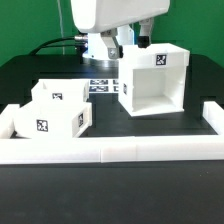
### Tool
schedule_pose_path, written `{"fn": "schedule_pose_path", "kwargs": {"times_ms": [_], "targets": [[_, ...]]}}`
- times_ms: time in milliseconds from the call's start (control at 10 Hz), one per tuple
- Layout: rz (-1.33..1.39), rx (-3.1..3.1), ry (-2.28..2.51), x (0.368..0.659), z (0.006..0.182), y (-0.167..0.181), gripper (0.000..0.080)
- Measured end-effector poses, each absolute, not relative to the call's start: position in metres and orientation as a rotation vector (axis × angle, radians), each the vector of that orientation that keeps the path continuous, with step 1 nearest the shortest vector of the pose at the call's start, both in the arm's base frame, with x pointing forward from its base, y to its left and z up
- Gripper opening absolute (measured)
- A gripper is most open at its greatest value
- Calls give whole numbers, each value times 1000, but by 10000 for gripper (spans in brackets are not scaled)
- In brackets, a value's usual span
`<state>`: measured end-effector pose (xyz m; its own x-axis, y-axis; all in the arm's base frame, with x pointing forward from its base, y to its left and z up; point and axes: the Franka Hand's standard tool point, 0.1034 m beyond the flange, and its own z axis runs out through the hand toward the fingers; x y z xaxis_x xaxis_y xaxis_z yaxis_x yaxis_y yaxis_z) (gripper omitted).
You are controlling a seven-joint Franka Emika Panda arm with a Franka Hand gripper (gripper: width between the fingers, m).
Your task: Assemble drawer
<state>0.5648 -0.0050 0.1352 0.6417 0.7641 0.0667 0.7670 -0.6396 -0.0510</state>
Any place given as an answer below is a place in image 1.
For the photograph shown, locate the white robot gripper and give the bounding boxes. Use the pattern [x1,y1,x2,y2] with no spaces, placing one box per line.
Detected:
[71,0,170,60]

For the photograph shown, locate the white drawer cabinet frame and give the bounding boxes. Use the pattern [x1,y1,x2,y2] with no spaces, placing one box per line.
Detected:
[118,43,190,116]

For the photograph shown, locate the white drawer box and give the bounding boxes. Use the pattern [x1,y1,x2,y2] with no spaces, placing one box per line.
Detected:
[14,101,92,139]
[31,79,89,103]

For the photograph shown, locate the white front drawer box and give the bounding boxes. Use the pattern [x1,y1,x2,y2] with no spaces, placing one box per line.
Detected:
[14,101,92,139]

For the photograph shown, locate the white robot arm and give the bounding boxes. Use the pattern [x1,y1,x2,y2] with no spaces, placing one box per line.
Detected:
[70,0,170,59]

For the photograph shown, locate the white fiducial marker sheet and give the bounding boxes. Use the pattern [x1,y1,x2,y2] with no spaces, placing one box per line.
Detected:
[89,79,119,93]

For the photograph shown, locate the white U-shaped table fence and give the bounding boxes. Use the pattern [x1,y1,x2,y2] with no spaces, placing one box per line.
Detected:
[0,104,224,164]

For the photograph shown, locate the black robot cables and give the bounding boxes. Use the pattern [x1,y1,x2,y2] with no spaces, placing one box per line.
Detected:
[28,35,88,56]

